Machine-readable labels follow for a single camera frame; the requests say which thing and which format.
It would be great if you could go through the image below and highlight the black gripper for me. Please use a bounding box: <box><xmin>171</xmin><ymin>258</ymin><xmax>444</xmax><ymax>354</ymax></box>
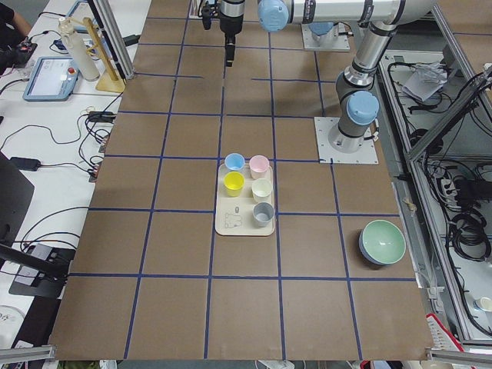
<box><xmin>219</xmin><ymin>15</ymin><xmax>244</xmax><ymax>68</ymax></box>

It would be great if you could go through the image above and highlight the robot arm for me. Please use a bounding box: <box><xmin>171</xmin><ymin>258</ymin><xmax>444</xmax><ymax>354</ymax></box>
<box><xmin>308</xmin><ymin>22</ymin><xmax>334</xmax><ymax>42</ymax></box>
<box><xmin>258</xmin><ymin>0</ymin><xmax>435</xmax><ymax>153</ymax></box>

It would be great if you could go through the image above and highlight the light blue cup rear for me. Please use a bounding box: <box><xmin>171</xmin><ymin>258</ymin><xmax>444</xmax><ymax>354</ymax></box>
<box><xmin>224</xmin><ymin>153</ymin><xmax>245</xmax><ymax>171</ymax></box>

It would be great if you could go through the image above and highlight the pink cup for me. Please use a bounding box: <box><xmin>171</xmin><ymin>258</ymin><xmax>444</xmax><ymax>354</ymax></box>
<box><xmin>249</xmin><ymin>155</ymin><xmax>270</xmax><ymax>179</ymax></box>

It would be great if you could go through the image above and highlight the yellow cup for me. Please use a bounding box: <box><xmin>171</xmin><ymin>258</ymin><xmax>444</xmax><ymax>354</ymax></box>
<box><xmin>224</xmin><ymin>171</ymin><xmax>244</xmax><ymax>197</ymax></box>

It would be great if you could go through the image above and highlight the cream white cup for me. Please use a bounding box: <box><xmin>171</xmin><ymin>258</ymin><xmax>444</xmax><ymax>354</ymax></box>
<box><xmin>251</xmin><ymin>178</ymin><xmax>273</xmax><ymax>203</ymax></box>

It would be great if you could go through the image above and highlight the grey cup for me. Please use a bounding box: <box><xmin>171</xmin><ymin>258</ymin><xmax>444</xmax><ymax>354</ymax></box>
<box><xmin>253</xmin><ymin>202</ymin><xmax>274</xmax><ymax>228</ymax></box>

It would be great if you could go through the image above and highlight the wooden mug tree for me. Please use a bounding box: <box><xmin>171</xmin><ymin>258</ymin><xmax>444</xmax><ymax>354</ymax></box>
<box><xmin>66</xmin><ymin>17</ymin><xmax>125</xmax><ymax>93</ymax></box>

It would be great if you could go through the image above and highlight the white cylindrical bottle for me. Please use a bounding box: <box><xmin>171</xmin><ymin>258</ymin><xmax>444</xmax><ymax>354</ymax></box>
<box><xmin>58</xmin><ymin>17</ymin><xmax>100</xmax><ymax>81</ymax></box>

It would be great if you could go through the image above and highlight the beige plastic tray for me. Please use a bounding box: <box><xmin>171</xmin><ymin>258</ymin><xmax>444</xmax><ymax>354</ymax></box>
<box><xmin>214</xmin><ymin>164</ymin><xmax>275</xmax><ymax>236</ymax></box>

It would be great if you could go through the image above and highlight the blue teach pendant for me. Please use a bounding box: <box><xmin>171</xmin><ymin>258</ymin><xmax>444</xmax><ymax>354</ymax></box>
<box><xmin>22</xmin><ymin>57</ymin><xmax>79</xmax><ymax>101</ymax></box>

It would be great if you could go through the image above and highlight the green and blue bowl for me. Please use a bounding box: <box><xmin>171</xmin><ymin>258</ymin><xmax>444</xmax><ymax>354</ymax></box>
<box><xmin>358</xmin><ymin>219</ymin><xmax>407</xmax><ymax>265</ymax></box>

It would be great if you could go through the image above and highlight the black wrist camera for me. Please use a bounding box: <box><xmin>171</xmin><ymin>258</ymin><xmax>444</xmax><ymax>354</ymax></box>
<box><xmin>198</xmin><ymin>0</ymin><xmax>220</xmax><ymax>31</ymax></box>

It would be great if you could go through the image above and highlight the white wire cup rack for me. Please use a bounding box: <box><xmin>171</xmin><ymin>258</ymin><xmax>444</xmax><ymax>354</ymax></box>
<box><xmin>188</xmin><ymin>0</ymin><xmax>204</xmax><ymax>19</ymax></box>

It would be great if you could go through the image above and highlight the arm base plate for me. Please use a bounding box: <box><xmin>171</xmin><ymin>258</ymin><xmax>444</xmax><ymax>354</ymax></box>
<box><xmin>314</xmin><ymin>117</ymin><xmax>378</xmax><ymax>165</ymax></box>
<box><xmin>301</xmin><ymin>23</ymin><xmax>351</xmax><ymax>52</ymax></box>

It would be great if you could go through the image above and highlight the aluminium frame post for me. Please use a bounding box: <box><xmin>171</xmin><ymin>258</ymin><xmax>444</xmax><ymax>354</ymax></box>
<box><xmin>88</xmin><ymin>0</ymin><xmax>135</xmax><ymax>80</ymax></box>

